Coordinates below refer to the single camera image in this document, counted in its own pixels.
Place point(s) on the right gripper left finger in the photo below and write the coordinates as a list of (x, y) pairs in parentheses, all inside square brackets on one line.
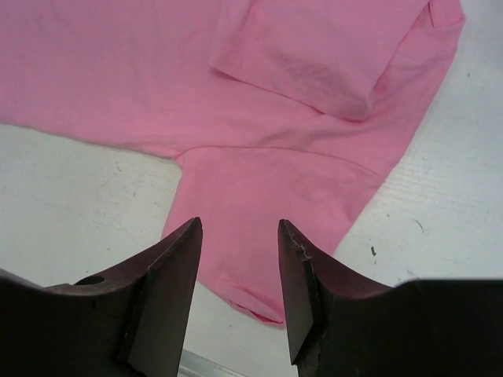
[(127, 320)]

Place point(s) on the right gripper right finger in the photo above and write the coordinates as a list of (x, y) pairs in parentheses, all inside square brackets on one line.
[(341, 323)]

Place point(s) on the pink t shirt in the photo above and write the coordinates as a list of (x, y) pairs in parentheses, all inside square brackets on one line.
[(274, 110)]

